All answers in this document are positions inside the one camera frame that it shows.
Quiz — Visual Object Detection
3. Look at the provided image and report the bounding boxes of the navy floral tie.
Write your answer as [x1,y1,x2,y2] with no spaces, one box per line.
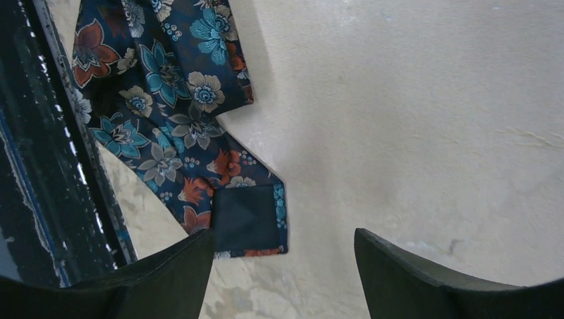
[71,1,288,258]

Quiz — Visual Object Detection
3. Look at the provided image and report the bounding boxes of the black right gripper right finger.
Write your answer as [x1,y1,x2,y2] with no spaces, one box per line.
[354,228,563,318]

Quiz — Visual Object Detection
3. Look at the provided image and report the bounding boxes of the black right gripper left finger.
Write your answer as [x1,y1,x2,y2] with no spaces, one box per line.
[1,229,215,318]

